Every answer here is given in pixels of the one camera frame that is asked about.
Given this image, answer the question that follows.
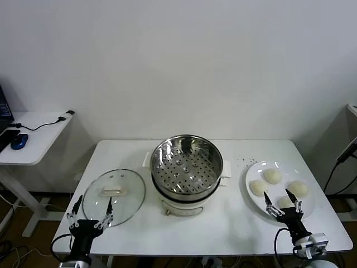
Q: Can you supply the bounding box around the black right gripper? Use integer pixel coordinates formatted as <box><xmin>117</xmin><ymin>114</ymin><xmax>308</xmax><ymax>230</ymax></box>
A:
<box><xmin>263</xmin><ymin>189</ymin><xmax>312</xmax><ymax>242</ymax></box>

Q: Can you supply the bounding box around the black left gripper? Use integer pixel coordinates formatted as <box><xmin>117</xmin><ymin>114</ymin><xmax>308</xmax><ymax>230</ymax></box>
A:
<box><xmin>66</xmin><ymin>194</ymin><xmax>114</xmax><ymax>261</ymax></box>

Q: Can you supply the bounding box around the white steamed baozi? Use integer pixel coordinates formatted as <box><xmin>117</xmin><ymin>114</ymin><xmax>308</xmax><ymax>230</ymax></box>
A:
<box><xmin>287</xmin><ymin>180</ymin><xmax>310</xmax><ymax>200</ymax></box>
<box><xmin>249</xmin><ymin>180</ymin><xmax>270</xmax><ymax>197</ymax></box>
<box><xmin>276</xmin><ymin>195</ymin><xmax>298</xmax><ymax>210</ymax></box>
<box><xmin>263</xmin><ymin>168</ymin><xmax>282</xmax><ymax>185</ymax></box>

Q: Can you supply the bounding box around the glass lid with cream handle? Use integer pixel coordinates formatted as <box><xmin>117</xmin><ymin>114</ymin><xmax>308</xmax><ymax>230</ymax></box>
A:
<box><xmin>82</xmin><ymin>168</ymin><xmax>147</xmax><ymax>227</ymax></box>

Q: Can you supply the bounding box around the steel steamer basket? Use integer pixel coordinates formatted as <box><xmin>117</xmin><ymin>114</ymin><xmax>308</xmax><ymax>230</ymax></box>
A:
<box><xmin>142</xmin><ymin>135</ymin><xmax>234</xmax><ymax>202</ymax></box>

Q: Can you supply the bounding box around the white oval plate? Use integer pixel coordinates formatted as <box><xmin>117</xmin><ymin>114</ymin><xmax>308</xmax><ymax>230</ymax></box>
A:
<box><xmin>244</xmin><ymin>160</ymin><xmax>317</xmax><ymax>221</ymax></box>

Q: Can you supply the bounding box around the black handheld device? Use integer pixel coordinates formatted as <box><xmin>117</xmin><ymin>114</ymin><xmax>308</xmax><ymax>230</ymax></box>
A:
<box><xmin>336</xmin><ymin>136</ymin><xmax>357</xmax><ymax>164</ymax></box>

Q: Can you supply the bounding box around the white side cabinet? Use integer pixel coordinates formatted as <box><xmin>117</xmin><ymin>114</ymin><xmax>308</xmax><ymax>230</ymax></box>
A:
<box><xmin>306</xmin><ymin>103</ymin><xmax>357</xmax><ymax>224</ymax></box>

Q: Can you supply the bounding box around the white side table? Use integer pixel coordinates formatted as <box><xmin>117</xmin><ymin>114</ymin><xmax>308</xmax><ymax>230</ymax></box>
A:
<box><xmin>0</xmin><ymin>111</ymin><xmax>75</xmax><ymax>238</ymax></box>

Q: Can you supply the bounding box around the white power strip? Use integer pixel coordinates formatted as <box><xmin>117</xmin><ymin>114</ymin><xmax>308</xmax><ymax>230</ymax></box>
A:
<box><xmin>201</xmin><ymin>256</ymin><xmax>224</xmax><ymax>268</ymax></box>

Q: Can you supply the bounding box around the blue computer mouse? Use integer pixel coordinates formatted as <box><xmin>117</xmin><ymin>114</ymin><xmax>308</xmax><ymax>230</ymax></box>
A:
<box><xmin>10</xmin><ymin>133</ymin><xmax>29</xmax><ymax>150</ymax></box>

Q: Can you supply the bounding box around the black flat device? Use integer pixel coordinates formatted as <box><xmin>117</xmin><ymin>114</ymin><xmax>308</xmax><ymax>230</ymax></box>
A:
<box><xmin>0</xmin><ymin>128</ymin><xmax>21</xmax><ymax>153</ymax></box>

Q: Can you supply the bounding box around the black laptop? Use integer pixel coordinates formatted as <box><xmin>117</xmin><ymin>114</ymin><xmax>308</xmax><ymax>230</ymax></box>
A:
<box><xmin>0</xmin><ymin>83</ymin><xmax>15</xmax><ymax>132</ymax></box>

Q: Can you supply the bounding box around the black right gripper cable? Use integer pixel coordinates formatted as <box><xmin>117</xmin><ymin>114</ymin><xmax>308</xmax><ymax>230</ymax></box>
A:
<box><xmin>274</xmin><ymin>227</ymin><xmax>292</xmax><ymax>268</ymax></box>

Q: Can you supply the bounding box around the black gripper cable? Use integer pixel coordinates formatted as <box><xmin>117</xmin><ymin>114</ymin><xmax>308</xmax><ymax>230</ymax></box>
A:
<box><xmin>274</xmin><ymin>227</ymin><xmax>292</xmax><ymax>268</ymax></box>
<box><xmin>50</xmin><ymin>233</ymin><xmax>74</xmax><ymax>262</ymax></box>

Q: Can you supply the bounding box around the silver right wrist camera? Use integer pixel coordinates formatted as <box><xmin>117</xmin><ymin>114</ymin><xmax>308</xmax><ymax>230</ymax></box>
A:
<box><xmin>305</xmin><ymin>232</ymin><xmax>329</xmax><ymax>259</ymax></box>

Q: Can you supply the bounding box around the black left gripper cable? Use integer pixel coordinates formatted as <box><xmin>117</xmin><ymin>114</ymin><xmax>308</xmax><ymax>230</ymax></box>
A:
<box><xmin>50</xmin><ymin>233</ymin><xmax>74</xmax><ymax>262</ymax></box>

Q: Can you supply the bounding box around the black hanging cable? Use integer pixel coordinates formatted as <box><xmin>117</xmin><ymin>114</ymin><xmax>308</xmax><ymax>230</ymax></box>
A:
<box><xmin>323</xmin><ymin>161</ymin><xmax>357</xmax><ymax>196</ymax></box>

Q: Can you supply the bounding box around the black floor cable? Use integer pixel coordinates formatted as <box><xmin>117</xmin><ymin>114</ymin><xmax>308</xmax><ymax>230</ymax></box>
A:
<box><xmin>0</xmin><ymin>239</ymin><xmax>31</xmax><ymax>268</ymax></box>

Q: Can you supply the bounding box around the black cable with white adapter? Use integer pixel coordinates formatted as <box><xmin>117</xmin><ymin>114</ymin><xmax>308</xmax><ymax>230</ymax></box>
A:
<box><xmin>11</xmin><ymin>110</ymin><xmax>75</xmax><ymax>131</ymax></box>

